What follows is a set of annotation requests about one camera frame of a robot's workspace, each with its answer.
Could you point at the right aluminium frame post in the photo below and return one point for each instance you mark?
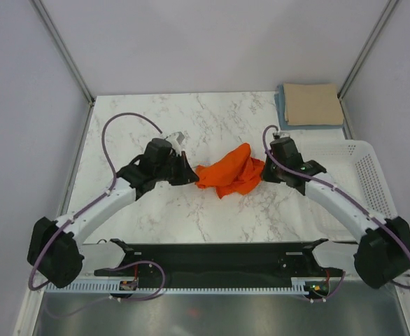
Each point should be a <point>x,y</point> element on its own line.
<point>374,35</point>

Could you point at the orange t shirt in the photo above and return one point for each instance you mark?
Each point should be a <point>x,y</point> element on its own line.
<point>238,172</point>

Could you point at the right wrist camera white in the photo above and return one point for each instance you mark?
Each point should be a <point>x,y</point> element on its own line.
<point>280,134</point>

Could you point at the folded beige t shirt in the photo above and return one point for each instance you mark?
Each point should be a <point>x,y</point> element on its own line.
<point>312,105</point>

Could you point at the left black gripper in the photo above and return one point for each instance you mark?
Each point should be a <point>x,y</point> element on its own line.
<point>186,175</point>

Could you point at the aluminium frame post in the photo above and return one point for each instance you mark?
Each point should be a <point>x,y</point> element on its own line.
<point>62,49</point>
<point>374,35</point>

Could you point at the white slotted cable duct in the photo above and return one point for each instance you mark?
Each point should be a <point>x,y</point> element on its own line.
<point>122,287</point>

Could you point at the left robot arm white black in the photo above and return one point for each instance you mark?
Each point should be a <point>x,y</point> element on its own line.
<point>58,249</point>

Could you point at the left aluminium frame post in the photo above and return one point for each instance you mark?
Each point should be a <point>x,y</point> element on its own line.
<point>62,49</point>

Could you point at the white plastic basket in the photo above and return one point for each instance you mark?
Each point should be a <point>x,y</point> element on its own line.
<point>354,168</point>

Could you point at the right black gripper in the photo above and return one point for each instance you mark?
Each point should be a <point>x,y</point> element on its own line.
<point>267,176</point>

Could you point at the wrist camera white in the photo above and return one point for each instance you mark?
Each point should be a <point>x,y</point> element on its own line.
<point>280,134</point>
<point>175,139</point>

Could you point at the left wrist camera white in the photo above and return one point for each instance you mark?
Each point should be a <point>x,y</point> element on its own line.
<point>175,139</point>

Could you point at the folded blue t shirt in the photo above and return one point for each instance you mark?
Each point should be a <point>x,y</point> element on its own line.
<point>279,99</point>

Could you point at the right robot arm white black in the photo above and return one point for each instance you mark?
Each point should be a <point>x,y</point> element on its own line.
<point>381,251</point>

